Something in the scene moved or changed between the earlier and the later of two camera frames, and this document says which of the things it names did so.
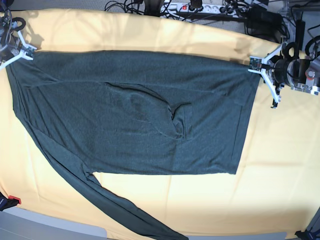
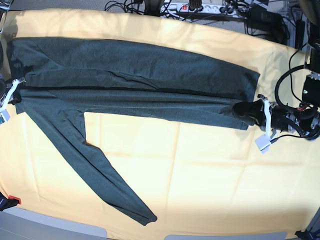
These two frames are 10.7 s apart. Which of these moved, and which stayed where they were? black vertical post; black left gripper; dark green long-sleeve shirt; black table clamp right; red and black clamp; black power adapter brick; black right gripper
Moved: black left gripper; dark green long-sleeve shirt; black right gripper
Stayed: red and black clamp; black power adapter brick; black table clamp right; black vertical post
